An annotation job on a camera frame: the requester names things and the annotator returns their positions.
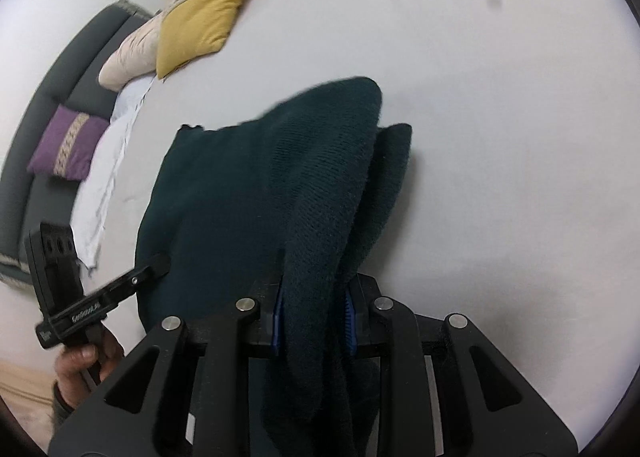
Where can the beige pillow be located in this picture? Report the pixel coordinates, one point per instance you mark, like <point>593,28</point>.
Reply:
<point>132,54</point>

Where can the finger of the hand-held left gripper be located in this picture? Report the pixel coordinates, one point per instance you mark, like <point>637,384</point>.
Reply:
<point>137,279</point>

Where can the yellow pillow with patterned band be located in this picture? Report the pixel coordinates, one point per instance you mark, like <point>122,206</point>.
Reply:
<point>205,12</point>

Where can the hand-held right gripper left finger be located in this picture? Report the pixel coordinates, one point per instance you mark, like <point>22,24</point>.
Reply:
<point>276,322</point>

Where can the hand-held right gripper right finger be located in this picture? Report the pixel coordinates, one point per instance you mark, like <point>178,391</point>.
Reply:
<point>350,319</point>

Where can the grey sofa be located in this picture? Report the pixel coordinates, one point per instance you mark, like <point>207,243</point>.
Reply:
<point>55,102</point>

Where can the purple pillow with patterned band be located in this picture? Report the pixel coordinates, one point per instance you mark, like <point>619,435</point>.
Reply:
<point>67,144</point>

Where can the white quilt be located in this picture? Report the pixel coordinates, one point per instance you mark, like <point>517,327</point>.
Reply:
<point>107,172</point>

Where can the person's left hand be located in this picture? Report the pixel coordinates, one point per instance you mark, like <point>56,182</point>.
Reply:
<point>82,362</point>

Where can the person's left forearm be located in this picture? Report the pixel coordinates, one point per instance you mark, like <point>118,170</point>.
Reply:
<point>61,404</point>

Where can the dark green knit sweater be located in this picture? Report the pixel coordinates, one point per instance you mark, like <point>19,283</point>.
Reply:
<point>260,197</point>

